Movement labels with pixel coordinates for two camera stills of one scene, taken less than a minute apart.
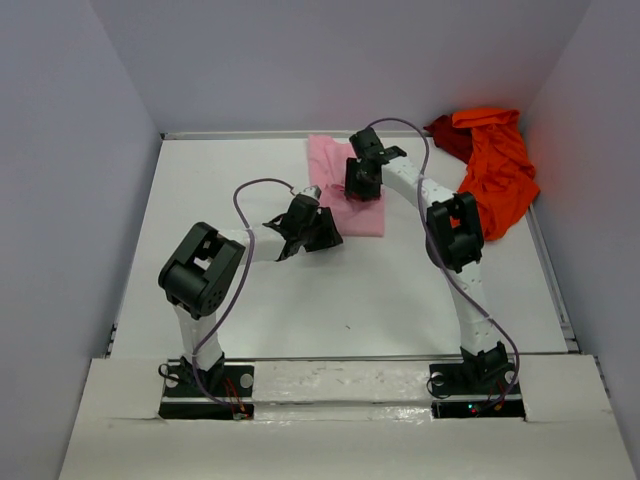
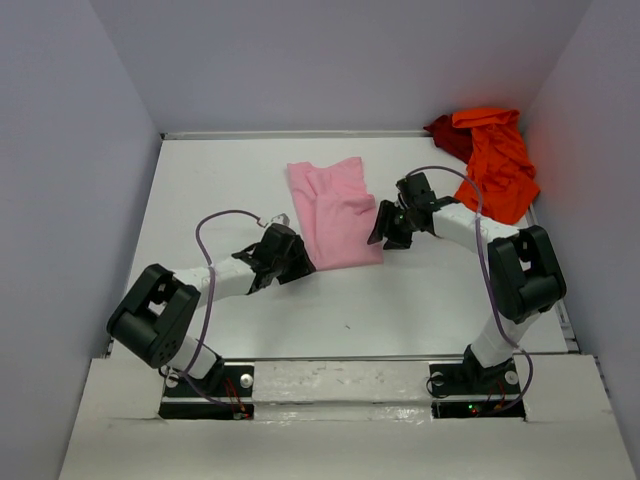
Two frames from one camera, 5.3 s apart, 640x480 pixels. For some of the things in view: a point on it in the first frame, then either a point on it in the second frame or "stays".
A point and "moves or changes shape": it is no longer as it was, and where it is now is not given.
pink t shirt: (327, 163) moves or changes shape
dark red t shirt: (450, 138) stays
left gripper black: (328, 235) to (301, 263)
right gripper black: (352, 185) to (394, 241)
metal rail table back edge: (286, 135) stays
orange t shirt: (501, 172) stays
